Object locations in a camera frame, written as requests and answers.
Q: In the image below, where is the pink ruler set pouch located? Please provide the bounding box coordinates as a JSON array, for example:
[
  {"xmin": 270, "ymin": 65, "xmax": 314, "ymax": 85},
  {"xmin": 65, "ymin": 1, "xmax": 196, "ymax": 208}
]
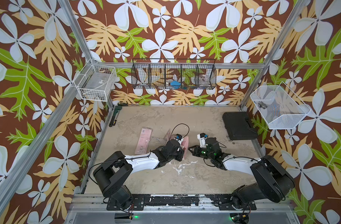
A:
[
  {"xmin": 135, "ymin": 127, "xmax": 152, "ymax": 155},
  {"xmin": 181, "ymin": 136, "xmax": 189, "ymax": 159}
]

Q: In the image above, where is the white mesh basket right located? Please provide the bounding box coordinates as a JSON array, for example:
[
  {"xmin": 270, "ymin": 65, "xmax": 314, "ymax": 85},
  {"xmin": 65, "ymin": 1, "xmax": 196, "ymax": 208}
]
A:
[{"xmin": 250, "ymin": 82, "xmax": 311, "ymax": 130}]

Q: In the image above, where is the black plastic tool case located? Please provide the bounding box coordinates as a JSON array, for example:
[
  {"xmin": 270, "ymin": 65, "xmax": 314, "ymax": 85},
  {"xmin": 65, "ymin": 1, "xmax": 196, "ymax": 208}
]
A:
[{"xmin": 222, "ymin": 112, "xmax": 258, "ymax": 141}]

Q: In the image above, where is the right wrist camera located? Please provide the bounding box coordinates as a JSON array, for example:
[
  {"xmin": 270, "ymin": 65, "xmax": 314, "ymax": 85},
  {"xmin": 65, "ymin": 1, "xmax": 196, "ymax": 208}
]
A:
[{"xmin": 197, "ymin": 133, "xmax": 208, "ymax": 148}]

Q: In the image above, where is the white wire basket left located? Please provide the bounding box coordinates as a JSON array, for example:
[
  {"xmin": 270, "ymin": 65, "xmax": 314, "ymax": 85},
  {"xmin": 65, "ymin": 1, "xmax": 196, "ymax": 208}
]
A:
[{"xmin": 74, "ymin": 62, "xmax": 117, "ymax": 102}]

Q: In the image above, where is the black wire basket rear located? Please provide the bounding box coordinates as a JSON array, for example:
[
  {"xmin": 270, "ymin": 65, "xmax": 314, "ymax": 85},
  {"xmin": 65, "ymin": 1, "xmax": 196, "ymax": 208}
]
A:
[{"xmin": 130, "ymin": 58, "xmax": 217, "ymax": 90}]

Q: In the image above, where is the green black pipe wrench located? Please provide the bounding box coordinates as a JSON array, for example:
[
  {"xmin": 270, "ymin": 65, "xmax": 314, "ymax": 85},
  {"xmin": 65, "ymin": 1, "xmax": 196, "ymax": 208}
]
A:
[{"xmin": 109, "ymin": 105, "xmax": 122, "ymax": 127}]

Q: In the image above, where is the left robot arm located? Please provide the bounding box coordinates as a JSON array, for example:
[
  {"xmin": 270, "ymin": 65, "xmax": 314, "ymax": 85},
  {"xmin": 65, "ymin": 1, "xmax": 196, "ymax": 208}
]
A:
[{"xmin": 93, "ymin": 138, "xmax": 184, "ymax": 211}]

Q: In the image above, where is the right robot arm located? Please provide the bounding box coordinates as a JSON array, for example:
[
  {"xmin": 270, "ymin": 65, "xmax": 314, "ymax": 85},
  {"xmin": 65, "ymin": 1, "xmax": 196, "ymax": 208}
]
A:
[{"xmin": 188, "ymin": 135, "xmax": 295, "ymax": 210}]

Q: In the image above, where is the pink transparent triangle ruler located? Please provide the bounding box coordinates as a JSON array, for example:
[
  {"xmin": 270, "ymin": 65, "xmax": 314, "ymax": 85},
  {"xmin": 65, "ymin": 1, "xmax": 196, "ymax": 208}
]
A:
[{"xmin": 164, "ymin": 129, "xmax": 172, "ymax": 141}]

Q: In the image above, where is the clear transparent triangle ruler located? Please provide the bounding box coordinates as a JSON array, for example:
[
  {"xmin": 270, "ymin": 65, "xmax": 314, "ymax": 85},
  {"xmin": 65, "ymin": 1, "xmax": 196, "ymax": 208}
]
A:
[{"xmin": 151, "ymin": 136, "xmax": 166, "ymax": 141}]

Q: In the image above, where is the blue object in basket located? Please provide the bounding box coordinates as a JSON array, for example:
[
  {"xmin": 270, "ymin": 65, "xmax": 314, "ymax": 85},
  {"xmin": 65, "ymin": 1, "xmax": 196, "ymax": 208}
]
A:
[{"xmin": 170, "ymin": 81, "xmax": 181, "ymax": 90}]

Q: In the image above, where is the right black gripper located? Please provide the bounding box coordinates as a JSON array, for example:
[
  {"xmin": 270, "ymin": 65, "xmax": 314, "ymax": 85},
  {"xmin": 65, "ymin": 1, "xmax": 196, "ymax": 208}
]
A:
[{"xmin": 187, "ymin": 145, "xmax": 214, "ymax": 161}]

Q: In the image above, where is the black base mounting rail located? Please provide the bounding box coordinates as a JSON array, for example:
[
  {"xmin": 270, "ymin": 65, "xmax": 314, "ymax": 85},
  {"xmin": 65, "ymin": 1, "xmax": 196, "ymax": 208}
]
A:
[{"xmin": 107, "ymin": 194, "xmax": 257, "ymax": 211}]

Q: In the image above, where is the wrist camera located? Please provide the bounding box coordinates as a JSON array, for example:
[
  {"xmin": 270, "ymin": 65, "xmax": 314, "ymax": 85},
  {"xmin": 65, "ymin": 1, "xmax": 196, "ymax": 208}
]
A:
[
  {"xmin": 175, "ymin": 134, "xmax": 183, "ymax": 141},
  {"xmin": 197, "ymin": 133, "xmax": 208, "ymax": 148}
]

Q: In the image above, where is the small dark object in basket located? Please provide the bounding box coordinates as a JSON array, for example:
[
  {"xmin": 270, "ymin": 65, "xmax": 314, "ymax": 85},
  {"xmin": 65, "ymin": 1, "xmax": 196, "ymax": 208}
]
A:
[{"xmin": 258, "ymin": 102, "xmax": 268, "ymax": 109}]

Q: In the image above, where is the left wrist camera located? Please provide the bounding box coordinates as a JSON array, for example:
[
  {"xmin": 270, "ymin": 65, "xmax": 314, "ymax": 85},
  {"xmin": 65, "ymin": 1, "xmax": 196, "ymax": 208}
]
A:
[{"xmin": 175, "ymin": 134, "xmax": 183, "ymax": 141}]

